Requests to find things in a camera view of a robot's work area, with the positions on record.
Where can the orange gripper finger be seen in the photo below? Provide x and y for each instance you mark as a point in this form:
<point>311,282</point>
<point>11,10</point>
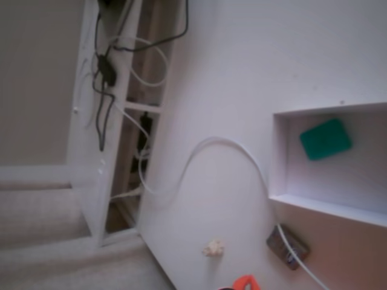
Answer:
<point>256,284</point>
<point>239,284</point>

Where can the green rounded cube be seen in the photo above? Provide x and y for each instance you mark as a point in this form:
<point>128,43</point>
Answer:
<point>326,139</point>

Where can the white cardboard box bin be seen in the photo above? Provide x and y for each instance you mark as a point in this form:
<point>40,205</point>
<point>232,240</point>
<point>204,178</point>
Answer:
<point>332,209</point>

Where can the small beige figurine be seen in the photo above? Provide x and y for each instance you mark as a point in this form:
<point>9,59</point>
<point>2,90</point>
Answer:
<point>213,248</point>

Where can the small grey flat device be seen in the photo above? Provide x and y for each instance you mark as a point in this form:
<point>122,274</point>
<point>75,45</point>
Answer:
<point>276,241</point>

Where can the white furniture frame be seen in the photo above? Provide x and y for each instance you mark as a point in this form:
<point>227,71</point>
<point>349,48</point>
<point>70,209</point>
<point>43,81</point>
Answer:
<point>90,181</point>

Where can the black plug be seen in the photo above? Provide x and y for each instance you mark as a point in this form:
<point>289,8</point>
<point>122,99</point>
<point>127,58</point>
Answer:
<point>146,121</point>

